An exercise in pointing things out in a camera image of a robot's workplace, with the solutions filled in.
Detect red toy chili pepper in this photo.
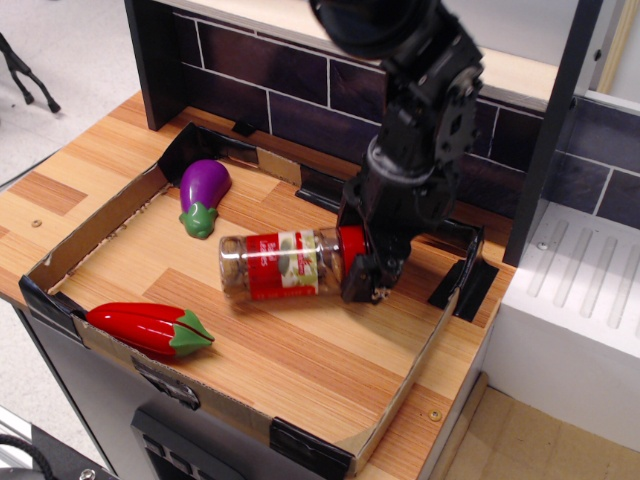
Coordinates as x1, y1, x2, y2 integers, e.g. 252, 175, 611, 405
85, 302, 215, 357

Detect purple toy eggplant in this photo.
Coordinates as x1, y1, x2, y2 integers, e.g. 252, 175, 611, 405
179, 159, 232, 239

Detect light wooden shelf board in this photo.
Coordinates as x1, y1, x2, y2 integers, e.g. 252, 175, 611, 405
167, 0, 558, 112

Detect dark right shelf post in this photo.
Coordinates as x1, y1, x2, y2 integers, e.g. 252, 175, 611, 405
503, 0, 603, 267

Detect aluminium frame with bolt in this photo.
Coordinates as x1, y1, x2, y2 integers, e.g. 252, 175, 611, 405
1, 407, 117, 480

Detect cardboard fence with black tape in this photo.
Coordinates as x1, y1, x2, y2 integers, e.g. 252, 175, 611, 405
20, 125, 500, 479

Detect black oven control panel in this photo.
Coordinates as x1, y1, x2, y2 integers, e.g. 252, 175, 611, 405
130, 408, 246, 480

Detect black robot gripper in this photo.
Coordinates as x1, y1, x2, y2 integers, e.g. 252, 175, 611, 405
337, 165, 458, 303

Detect red-capped basil spice bottle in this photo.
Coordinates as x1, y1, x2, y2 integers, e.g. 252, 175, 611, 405
219, 226, 367, 301

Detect white ribbed drainboard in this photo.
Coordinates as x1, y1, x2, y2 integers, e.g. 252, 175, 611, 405
499, 201, 640, 359

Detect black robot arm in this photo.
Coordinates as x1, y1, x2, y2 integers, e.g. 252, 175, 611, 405
311, 1, 483, 303

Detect dark shelf side post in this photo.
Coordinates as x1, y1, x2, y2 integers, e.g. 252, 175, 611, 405
124, 0, 189, 131

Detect black metal stand legs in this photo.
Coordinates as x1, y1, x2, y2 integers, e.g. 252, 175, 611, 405
0, 35, 61, 114

